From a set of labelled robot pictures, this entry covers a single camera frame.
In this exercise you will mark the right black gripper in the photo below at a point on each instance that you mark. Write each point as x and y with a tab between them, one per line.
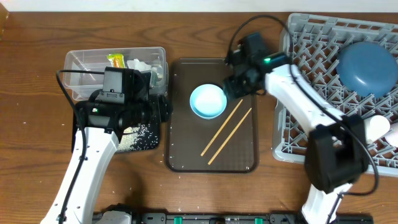
233	86

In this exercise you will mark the spilled white rice pile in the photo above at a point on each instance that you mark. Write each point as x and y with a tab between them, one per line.
140	138

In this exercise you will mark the green orange snack wrapper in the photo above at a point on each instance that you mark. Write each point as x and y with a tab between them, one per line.
117	60

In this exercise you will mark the white cup green inside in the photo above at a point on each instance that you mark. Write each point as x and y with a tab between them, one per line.
375	127

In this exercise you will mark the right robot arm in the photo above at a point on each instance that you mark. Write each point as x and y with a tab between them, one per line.
335	156

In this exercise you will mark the white cup pink inside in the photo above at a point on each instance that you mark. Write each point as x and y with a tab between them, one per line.
392	136

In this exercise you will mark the brown serving tray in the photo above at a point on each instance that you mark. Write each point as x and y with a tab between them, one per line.
189	134

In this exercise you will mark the white napkin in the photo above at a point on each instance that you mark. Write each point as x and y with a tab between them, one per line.
138	65

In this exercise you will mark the clear plastic bin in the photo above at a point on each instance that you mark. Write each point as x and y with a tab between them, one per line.
93	61

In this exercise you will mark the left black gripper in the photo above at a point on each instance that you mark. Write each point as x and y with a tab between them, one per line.
155	110

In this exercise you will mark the dark blue plate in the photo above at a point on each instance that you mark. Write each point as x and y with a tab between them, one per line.
367	68

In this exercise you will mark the grey dishwasher rack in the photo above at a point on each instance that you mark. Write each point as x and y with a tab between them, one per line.
317	41

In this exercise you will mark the light blue bowl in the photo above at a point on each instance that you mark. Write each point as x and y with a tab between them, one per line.
208	101

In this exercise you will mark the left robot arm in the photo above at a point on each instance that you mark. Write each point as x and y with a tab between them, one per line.
122	102

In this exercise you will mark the wooden chopstick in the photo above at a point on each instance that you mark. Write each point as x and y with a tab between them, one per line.
229	137
221	128

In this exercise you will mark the black plastic bin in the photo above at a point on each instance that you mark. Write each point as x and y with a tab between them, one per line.
136	124

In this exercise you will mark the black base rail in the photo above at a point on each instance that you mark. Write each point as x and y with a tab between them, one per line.
273	218

